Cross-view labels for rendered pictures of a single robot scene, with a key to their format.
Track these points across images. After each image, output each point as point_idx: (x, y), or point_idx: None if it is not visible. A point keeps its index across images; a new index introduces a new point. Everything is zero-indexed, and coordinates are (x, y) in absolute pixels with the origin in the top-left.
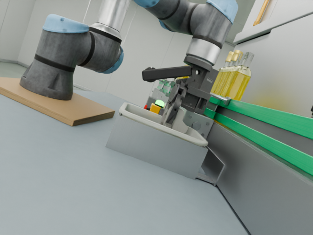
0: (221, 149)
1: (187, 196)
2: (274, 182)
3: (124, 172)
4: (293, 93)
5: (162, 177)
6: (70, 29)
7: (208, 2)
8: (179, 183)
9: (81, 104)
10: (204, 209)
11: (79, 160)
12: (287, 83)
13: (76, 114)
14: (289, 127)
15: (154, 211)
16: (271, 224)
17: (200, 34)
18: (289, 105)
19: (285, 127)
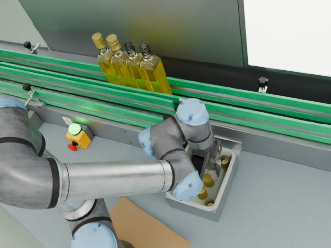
0: (226, 135)
1: (266, 182)
2: (294, 147)
3: (253, 217)
4: (204, 47)
5: (247, 190)
6: (115, 244)
7: (193, 125)
8: (250, 181)
9: (133, 232)
10: (277, 178)
11: (250, 243)
12: (188, 39)
13: (171, 239)
14: (280, 123)
15: (289, 210)
16: (305, 159)
17: (202, 139)
18: (209, 55)
19: (276, 122)
